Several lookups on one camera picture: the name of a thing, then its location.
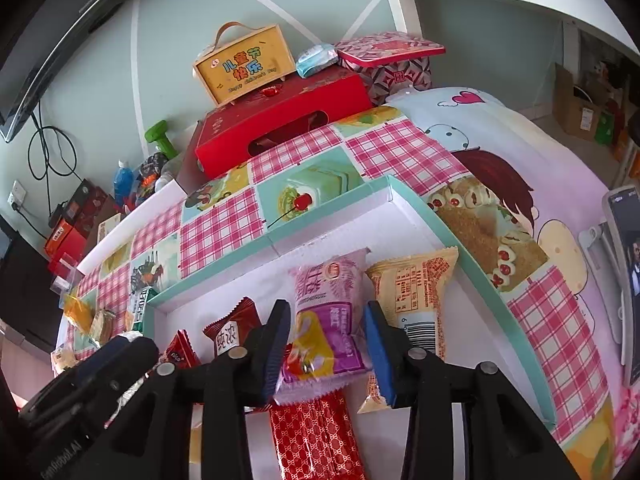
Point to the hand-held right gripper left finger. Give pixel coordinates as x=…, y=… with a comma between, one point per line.
x=277, y=355

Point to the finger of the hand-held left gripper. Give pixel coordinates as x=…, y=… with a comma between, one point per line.
x=120, y=352

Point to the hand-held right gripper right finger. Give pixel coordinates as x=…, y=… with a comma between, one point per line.
x=380, y=360

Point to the clear cookie packet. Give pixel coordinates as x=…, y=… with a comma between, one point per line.
x=102, y=325

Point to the green and white snack packet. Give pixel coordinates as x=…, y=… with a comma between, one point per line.
x=142, y=307

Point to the purple snack packet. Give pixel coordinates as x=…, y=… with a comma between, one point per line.
x=325, y=330

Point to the small dark red snack packet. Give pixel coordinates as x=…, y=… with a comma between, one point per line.
x=230, y=330
x=179, y=352

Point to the orange candy packet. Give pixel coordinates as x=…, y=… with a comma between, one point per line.
x=77, y=310

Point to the beige wafer snack packet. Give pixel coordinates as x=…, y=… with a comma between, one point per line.
x=420, y=290

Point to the teal cardboard tray box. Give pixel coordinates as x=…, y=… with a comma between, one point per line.
x=220, y=290

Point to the long red patterned snack packet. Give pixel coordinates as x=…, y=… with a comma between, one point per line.
x=312, y=440

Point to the clear pale snack packet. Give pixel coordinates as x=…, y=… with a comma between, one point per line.
x=64, y=358

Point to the clear plastic box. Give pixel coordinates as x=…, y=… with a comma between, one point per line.
x=65, y=272

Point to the black cabinet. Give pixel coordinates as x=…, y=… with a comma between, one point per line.
x=25, y=285

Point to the small yellow printed box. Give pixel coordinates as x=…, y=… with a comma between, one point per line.
x=109, y=227

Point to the white foam board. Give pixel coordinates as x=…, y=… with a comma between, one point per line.
x=150, y=205

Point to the dark brown box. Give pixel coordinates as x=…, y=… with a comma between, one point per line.
x=82, y=202

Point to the blue liquid bottle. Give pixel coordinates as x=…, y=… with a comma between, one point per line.
x=124, y=182

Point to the colourful toy pile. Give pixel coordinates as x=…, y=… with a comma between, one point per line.
x=150, y=172

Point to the green dumbbell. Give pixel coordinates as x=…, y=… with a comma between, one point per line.
x=161, y=140

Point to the white phone stand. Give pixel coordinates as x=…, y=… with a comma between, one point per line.
x=597, y=255

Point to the red gift box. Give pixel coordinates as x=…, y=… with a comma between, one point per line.
x=280, y=105

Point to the cartoon print bedsheet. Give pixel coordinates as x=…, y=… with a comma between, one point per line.
x=550, y=160

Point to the smartphone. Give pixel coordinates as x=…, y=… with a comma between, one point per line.
x=627, y=270

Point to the blue wet wipes pack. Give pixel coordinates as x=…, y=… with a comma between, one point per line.
x=315, y=60

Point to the pink patterned gift box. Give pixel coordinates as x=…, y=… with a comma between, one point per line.
x=390, y=52

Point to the black television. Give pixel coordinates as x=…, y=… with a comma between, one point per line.
x=50, y=35

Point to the white wall outlet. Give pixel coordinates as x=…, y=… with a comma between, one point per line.
x=17, y=195

